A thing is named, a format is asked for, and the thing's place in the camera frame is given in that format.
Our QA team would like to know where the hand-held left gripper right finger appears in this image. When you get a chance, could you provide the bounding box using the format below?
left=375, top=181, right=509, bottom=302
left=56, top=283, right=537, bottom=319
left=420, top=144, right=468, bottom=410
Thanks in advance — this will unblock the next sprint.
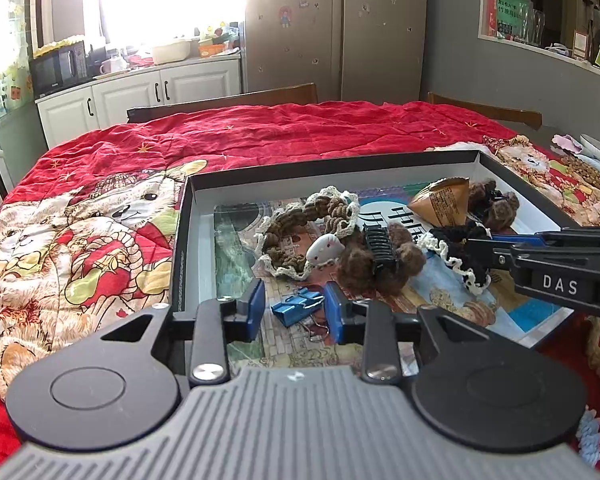
left=324, top=281, right=511, bottom=387

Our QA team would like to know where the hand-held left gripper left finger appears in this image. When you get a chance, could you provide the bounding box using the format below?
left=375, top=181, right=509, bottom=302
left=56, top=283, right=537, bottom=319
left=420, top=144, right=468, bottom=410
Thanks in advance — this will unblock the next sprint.
left=80, top=278, right=267, bottom=387

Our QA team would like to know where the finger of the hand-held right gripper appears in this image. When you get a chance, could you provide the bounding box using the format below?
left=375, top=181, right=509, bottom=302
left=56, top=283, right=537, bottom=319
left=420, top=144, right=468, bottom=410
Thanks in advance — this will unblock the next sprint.
left=465, top=239, right=516, bottom=275
left=490, top=227, right=600, bottom=251

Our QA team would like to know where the blue binder clip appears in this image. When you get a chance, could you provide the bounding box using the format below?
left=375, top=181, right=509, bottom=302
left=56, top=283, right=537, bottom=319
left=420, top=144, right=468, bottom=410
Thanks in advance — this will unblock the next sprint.
left=271, top=287, right=331, bottom=342

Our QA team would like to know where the black scrunchie with white trim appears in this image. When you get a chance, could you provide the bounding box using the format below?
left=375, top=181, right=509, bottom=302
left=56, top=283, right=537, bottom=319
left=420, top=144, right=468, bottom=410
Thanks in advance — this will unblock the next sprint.
left=417, top=222, right=496, bottom=293

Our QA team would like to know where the small brown fuzzy hair claw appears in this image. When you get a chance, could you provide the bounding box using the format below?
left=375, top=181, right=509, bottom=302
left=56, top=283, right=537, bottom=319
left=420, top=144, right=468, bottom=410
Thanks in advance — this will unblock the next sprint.
left=467, top=178, right=521, bottom=233

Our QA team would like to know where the large brown fuzzy hair claw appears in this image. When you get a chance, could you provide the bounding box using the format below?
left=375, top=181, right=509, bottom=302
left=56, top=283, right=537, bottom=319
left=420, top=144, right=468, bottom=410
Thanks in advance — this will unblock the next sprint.
left=336, top=222, right=426, bottom=297

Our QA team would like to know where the brown triangular packet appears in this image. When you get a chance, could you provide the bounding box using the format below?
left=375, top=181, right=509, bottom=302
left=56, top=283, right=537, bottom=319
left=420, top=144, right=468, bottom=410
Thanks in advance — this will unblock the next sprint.
left=409, top=177, right=471, bottom=228

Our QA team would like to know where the brown scrunchie with lace trim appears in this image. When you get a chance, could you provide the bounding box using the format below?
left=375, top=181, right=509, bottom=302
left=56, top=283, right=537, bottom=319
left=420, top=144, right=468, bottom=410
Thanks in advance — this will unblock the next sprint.
left=254, top=186, right=362, bottom=281

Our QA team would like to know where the black shallow box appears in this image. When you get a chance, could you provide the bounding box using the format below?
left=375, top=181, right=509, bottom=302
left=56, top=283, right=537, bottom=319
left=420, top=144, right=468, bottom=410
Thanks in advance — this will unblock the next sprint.
left=170, top=149, right=593, bottom=361

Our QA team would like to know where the blue knitted scrunchie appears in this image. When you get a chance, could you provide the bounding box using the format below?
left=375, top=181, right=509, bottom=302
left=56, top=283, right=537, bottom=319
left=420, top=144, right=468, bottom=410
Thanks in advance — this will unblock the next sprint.
left=577, top=407, right=600, bottom=466

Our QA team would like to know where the wooden bead trivet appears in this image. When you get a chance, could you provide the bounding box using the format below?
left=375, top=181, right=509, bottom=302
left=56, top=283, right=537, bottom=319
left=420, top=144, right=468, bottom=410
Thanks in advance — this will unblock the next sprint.
left=560, top=154, right=600, bottom=196

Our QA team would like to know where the pink white cloth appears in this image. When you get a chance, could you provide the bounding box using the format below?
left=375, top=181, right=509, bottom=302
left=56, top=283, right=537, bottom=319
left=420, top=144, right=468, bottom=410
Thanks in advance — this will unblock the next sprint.
left=551, top=134, right=583, bottom=153

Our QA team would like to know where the dark wooden chair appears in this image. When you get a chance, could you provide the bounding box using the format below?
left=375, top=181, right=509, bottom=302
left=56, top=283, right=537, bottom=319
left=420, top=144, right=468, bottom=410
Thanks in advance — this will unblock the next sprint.
left=126, top=82, right=319, bottom=123
left=426, top=91, right=543, bottom=131

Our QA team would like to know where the red printed blanket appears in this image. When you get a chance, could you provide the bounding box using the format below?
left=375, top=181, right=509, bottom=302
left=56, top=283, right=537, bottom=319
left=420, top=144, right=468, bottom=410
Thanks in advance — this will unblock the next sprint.
left=0, top=100, right=600, bottom=461

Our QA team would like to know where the green printed sign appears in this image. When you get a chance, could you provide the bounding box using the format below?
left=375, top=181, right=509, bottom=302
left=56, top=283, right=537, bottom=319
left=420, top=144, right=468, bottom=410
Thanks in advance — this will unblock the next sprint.
left=497, top=0, right=531, bottom=41

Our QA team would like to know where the white kitchen cabinet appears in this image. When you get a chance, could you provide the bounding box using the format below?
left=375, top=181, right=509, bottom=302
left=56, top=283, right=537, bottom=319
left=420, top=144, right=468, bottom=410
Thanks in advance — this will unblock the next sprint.
left=35, top=55, right=243, bottom=148

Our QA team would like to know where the white plastic basin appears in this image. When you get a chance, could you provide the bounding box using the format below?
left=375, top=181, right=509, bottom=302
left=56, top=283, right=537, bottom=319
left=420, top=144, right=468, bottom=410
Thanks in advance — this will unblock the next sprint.
left=151, top=39, right=192, bottom=65

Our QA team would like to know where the steel two-door refrigerator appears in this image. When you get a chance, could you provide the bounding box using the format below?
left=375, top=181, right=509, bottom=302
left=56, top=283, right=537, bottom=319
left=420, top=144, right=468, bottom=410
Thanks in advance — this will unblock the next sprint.
left=244, top=0, right=428, bottom=106

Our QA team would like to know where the black microwave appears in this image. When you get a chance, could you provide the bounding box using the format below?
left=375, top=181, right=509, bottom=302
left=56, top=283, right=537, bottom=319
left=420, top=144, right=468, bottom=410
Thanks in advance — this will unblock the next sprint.
left=28, top=40, right=90, bottom=100

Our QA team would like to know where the yellow microwave cover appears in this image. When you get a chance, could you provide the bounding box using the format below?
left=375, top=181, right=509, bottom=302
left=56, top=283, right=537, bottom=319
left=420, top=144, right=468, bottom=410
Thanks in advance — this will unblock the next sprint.
left=32, top=35, right=86, bottom=58

